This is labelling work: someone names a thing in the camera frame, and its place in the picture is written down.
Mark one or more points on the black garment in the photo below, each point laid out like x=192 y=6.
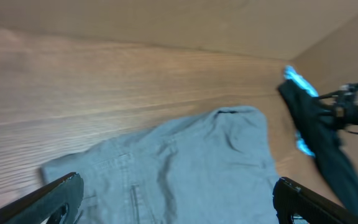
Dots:
x=314 y=119

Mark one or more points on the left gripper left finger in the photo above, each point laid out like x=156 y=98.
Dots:
x=57 y=202

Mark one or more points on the light blue garment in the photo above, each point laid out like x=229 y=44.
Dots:
x=291 y=74

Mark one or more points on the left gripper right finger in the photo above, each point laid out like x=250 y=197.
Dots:
x=295 y=203

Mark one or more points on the grey shorts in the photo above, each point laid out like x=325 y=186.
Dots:
x=214 y=167

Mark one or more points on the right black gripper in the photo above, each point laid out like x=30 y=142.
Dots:
x=345 y=107

